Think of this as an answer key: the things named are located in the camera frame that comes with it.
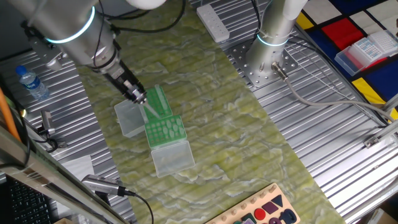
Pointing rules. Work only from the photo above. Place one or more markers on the green marble pattern mat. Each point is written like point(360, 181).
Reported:
point(217, 124)

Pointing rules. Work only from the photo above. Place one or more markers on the purple rounded puzzle piece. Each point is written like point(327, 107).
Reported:
point(275, 221)

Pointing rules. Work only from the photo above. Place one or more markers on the navy triangle puzzle piece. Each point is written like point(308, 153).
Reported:
point(278, 200)

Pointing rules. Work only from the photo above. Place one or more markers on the orange tube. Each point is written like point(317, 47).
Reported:
point(7, 115)

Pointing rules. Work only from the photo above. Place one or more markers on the brown cardboard box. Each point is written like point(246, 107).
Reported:
point(385, 217)

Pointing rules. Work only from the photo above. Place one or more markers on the red circle puzzle piece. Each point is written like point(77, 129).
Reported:
point(260, 214)

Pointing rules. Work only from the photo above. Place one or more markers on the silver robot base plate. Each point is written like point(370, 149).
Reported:
point(248, 79)

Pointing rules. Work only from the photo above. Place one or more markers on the grey aluminium frame rail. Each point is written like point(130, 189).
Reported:
point(31, 165)

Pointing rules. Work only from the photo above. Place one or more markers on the white power strip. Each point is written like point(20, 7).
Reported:
point(214, 25)

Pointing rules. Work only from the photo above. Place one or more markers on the black keyboard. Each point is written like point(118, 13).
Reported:
point(25, 205)

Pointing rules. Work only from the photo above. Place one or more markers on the green rack pipette tip box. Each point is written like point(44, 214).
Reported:
point(129, 118)
point(172, 160)

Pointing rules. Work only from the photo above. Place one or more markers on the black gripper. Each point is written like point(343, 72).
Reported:
point(119, 76)

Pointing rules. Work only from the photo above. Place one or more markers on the clear water bottle blue cap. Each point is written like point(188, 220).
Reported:
point(32, 84)

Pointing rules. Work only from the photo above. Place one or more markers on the wooden shape puzzle board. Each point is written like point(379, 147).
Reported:
point(256, 205)

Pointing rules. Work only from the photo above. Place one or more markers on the small white rack tip box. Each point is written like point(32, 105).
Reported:
point(385, 42)
point(363, 49)

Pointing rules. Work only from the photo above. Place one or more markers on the aluminium extrusion bar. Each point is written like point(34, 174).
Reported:
point(385, 132)
point(392, 104)

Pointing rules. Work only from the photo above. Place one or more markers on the black tool at right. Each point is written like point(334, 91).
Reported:
point(47, 121)

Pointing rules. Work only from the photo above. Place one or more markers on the silver depth camera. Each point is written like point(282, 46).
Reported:
point(99, 184)

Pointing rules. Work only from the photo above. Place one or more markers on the lilac puzzle piece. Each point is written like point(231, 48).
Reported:
point(248, 222)

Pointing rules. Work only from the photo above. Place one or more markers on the navy rounded puzzle piece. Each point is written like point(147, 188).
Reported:
point(280, 216)

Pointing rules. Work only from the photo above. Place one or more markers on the teal puzzle piece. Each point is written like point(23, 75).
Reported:
point(247, 217)

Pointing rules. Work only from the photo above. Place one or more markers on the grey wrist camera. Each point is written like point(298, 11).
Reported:
point(46, 54)

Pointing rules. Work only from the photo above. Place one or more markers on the red blue yellow cloth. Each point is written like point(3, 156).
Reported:
point(342, 34)

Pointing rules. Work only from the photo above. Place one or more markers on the purple square puzzle piece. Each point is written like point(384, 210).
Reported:
point(270, 208)

